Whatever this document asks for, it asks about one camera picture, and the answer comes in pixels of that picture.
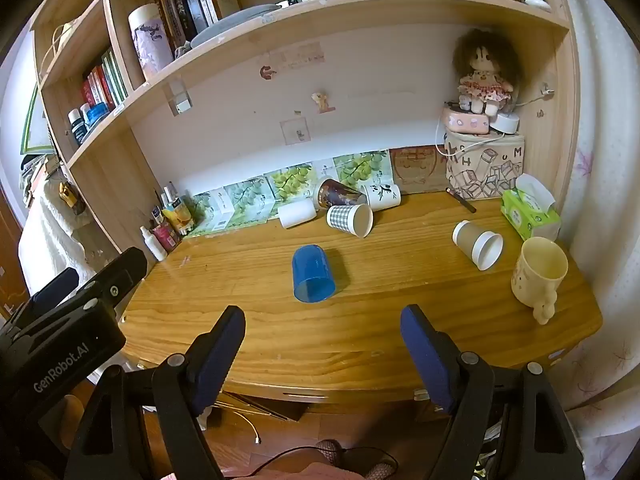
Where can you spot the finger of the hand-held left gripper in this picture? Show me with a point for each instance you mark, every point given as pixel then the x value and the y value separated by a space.
pixel 52 287
pixel 122 272

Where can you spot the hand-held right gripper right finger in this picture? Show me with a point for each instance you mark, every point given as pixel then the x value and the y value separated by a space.
pixel 427 355

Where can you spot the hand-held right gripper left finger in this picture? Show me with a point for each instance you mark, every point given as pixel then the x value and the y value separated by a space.
pixel 218 355

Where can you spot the blue plastic cup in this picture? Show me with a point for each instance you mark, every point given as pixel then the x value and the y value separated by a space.
pixel 311 267

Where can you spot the brown white-rimmed paper cup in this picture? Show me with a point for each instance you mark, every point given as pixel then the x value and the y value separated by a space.
pixel 470 237

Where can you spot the plain white cup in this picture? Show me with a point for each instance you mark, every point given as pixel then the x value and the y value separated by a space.
pixel 295 212

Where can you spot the checked paper cup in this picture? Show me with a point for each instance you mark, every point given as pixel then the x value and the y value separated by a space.
pixel 340 217

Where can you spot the white bird print cup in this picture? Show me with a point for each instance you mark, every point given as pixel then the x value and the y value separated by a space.
pixel 382 195

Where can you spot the dark patterned paper cup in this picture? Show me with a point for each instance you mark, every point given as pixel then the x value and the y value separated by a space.
pixel 337 194

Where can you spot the small white bottle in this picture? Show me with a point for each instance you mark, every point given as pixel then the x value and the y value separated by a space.
pixel 152 245

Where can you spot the white lace cloth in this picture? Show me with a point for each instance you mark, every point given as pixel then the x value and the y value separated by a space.
pixel 50 230

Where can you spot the yellow cosmetic tube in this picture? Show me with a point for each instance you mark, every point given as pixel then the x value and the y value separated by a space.
pixel 179 217

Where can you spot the white grape print box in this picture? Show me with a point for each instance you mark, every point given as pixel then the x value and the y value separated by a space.
pixel 219 210

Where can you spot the cream ceramic mug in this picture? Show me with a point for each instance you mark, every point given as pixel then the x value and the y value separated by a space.
pixel 527 282

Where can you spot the grape print card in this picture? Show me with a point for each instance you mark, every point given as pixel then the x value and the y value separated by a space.
pixel 247 197
pixel 360 167
pixel 292 182

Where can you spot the dark blue bottle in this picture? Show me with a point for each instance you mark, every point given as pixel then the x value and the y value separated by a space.
pixel 77 127

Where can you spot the dark pen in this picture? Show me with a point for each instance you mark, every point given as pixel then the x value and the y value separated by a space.
pixel 461 200

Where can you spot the blue jar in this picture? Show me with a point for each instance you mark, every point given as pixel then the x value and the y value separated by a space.
pixel 96 115

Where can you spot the green framed board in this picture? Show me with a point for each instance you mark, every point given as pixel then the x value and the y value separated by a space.
pixel 32 125

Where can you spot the green tissue box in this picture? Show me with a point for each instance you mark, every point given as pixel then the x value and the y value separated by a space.
pixel 525 215

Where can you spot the clear acrylic block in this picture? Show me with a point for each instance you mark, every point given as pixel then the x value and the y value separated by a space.
pixel 181 100

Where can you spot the brown cartoon card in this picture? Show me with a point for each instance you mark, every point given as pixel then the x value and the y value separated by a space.
pixel 417 167

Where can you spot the row of red green books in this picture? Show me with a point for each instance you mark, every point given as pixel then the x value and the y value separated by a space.
pixel 105 82

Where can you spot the printed cardboard box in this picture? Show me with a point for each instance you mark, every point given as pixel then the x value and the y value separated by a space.
pixel 487 170

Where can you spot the white patterned cylinder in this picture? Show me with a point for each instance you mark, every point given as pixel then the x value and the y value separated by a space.
pixel 150 40

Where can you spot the pink polka dot box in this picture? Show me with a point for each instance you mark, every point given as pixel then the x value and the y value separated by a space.
pixel 467 121

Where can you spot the white round device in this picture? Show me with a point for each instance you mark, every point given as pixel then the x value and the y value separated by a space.
pixel 506 124

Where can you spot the white patterned curtain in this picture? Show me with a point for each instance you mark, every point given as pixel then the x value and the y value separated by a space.
pixel 605 185

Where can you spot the grey blue plate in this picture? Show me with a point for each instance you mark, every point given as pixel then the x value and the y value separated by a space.
pixel 230 22

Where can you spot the row of dark books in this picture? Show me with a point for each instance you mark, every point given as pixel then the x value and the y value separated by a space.
pixel 190 7

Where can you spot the curly-haired rag doll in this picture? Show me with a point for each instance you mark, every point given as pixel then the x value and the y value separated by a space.
pixel 485 67

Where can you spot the wooden shelf desk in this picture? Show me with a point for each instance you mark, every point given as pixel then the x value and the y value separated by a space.
pixel 360 15

